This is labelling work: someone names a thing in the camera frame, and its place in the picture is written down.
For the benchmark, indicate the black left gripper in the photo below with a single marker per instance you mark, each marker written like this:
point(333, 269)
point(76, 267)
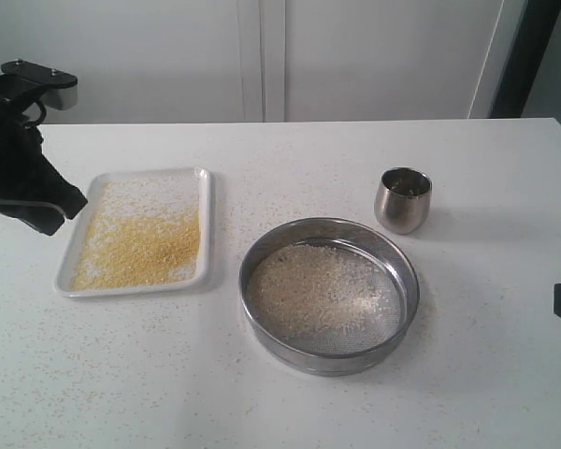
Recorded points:
point(31, 188)

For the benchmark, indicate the stainless steel cup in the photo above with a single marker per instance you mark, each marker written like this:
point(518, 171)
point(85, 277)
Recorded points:
point(402, 202)

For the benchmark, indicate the round stainless steel sieve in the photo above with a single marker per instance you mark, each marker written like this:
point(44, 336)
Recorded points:
point(332, 353)

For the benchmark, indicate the yellow white grain mix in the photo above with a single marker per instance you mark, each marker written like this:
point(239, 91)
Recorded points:
point(302, 290)

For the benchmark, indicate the yellow millet grains on tray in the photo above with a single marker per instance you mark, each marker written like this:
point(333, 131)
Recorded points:
point(144, 232)

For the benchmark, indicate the white square plastic tray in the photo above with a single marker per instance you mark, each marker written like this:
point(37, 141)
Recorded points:
point(71, 256)

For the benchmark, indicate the black wrist camera on left gripper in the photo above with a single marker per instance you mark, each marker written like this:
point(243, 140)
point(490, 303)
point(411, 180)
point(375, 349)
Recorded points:
point(28, 82)

